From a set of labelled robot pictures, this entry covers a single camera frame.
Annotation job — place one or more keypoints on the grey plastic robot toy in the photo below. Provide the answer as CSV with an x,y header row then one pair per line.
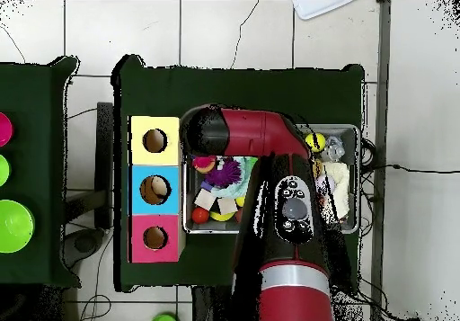
x,y
334,150

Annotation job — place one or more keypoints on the dark green tablecloth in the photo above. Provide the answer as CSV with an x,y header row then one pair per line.
x,y
233,90
36,94

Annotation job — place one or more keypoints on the small green bowl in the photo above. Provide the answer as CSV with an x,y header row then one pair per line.
x,y
3,170

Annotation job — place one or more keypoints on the yellow ball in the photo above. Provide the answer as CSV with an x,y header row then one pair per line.
x,y
320,143

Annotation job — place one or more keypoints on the white tray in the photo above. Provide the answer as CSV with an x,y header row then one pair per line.
x,y
316,8

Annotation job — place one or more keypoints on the mint green cloth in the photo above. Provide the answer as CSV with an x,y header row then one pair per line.
x,y
233,190

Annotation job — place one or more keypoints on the pink bowl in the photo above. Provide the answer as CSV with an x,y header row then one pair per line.
x,y
4,129

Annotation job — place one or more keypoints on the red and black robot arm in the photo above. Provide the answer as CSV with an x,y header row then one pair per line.
x,y
251,134

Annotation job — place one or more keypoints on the white baseball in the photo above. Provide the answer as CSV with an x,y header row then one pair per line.
x,y
329,183

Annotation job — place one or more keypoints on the black stand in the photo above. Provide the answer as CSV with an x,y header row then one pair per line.
x,y
105,155

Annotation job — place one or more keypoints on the grey metal post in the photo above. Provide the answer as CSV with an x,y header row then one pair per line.
x,y
381,47

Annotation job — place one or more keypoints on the large green bowl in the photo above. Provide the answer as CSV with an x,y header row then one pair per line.
x,y
14,227

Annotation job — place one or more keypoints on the wooden box with three holes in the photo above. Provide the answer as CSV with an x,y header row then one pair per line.
x,y
165,224

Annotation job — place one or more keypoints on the multicolour spiky caterpillar toy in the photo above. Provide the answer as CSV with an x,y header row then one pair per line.
x,y
203,162

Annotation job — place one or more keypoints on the purple spiky toy with eyes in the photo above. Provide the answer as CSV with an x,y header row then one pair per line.
x,y
224,173

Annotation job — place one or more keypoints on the shallow silver mesh bin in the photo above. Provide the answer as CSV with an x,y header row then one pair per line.
x,y
352,134

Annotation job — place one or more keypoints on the red ball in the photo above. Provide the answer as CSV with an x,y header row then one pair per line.
x,y
200,215

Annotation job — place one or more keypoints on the grey rounded stand foot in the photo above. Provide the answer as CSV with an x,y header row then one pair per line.
x,y
84,243

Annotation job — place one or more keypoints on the wooden cube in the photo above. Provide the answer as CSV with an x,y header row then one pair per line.
x,y
227,206
205,198

